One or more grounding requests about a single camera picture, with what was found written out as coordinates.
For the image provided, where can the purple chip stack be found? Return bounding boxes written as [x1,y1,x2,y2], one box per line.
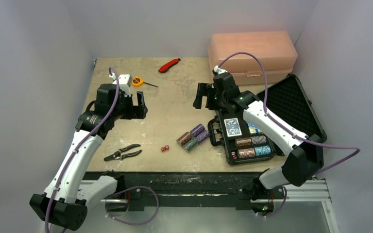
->
[190,123,205,137]
[195,130,210,144]

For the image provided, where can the blue yellow chip stack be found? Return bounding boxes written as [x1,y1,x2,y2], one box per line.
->
[183,138,199,153]

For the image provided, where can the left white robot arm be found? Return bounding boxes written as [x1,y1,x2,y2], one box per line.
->
[29,83,148,231]

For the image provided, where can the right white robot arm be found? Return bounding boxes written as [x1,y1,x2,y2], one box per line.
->
[193,72,324,198]

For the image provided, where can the texas holdem card box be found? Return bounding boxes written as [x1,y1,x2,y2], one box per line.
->
[247,122,262,134]

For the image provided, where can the black poker set case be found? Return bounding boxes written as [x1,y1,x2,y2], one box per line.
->
[208,74,327,165]

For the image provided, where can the yellow tape measure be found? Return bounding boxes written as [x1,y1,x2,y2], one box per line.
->
[132,76,158,87]

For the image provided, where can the blue card deck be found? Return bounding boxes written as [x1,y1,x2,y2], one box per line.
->
[224,118,242,137]

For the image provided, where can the orange chip stack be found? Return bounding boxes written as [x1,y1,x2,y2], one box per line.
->
[176,132,193,147]

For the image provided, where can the red utility knife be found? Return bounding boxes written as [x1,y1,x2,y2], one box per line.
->
[158,58,181,73]

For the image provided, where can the red dice pair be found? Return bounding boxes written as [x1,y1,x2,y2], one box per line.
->
[161,145,170,152]

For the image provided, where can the black grey pliers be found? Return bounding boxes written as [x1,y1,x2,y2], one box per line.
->
[103,144,142,162]

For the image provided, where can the brown chip stack upper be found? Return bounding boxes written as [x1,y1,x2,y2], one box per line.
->
[235,137,253,147]

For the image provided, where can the brown chip stack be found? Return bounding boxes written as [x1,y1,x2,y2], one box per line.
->
[235,137,253,147]
[237,148,256,159]

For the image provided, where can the light blue chip stack upper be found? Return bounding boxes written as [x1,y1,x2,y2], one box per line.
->
[250,135,267,145]

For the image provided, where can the light blue chip stack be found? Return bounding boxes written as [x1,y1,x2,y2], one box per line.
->
[250,135,267,145]
[254,145,271,156]

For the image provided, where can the red dice in case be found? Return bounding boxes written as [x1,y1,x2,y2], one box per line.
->
[231,152,237,160]

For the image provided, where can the brown chip stack lower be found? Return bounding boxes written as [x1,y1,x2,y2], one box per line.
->
[237,148,256,159]

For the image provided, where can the pink plastic storage box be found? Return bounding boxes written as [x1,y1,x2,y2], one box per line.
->
[208,31,298,85]

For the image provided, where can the light blue chip stack lower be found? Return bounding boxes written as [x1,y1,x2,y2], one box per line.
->
[254,145,271,156]

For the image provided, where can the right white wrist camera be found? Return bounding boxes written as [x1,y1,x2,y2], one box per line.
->
[212,66,228,76]

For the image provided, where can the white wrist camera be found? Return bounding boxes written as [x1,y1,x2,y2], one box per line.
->
[109,74,133,97]
[212,66,228,76]

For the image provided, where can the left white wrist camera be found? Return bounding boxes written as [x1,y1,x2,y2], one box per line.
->
[109,74,133,97]

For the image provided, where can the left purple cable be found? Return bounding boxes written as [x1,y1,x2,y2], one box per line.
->
[44,67,121,233]

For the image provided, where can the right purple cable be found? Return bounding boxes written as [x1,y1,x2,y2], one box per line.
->
[217,52,361,176]

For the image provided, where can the black table front rail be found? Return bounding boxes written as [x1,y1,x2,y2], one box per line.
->
[105,171,284,211]

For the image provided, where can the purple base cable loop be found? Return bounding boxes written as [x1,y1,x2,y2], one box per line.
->
[104,185,160,226]

